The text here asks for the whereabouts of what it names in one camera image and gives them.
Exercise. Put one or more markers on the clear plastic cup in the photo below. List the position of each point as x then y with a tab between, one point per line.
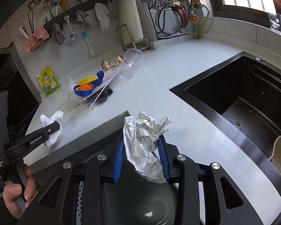
132	59

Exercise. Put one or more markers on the yellow green refill pouch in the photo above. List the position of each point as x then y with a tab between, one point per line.
47	81

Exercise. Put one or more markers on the white tissue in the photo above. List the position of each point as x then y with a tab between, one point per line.
53	126

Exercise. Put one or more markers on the pot lid with brown handle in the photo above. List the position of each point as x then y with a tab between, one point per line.
171	17

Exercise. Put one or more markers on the red white snack wrapper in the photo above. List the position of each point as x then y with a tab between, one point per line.
114	64

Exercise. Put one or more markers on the dark grey rag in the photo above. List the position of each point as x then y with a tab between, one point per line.
105	94

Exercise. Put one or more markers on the white grid paper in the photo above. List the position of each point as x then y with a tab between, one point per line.
140	136

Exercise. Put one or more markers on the steel cutting board stand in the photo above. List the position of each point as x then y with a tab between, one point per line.
127	40

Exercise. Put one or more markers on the black wall hook rail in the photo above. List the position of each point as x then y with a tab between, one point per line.
85	6

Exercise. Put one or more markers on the blue white bottle brush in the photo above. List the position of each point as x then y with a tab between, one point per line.
91	51

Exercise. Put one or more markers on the trash bin with bag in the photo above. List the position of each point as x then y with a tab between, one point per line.
134	200

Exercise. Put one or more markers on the pink printed receipt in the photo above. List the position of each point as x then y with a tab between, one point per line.
102	81

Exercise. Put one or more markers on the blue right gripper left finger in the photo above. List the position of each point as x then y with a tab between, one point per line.
117	159

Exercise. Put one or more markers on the pink wavy sponge cloth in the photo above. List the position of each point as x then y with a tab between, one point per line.
33	41

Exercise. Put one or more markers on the person's left hand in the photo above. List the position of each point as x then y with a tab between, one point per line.
12	191

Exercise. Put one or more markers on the orange fruit peel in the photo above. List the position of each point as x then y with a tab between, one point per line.
85	87

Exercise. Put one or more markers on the white hanging cloth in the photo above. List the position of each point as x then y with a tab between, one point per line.
102	13

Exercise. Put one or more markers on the clear glass mug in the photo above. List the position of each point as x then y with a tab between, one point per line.
275	22

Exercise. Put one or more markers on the grey purple hanging cloth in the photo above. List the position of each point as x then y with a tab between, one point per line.
59	38

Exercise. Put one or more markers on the white cutting board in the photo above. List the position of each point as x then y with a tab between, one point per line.
128	15

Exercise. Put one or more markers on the black oven appliance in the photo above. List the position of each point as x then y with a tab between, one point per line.
23	97

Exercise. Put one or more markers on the steel ladle spoon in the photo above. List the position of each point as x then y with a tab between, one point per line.
73	34

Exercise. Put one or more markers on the black wall rack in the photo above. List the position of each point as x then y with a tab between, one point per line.
161	36

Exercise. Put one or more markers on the yellow plastic lid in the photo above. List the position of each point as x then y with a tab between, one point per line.
87	80

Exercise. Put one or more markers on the black kitchen sink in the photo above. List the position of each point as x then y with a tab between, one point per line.
242	97

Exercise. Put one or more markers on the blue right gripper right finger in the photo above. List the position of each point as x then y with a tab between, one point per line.
163	158

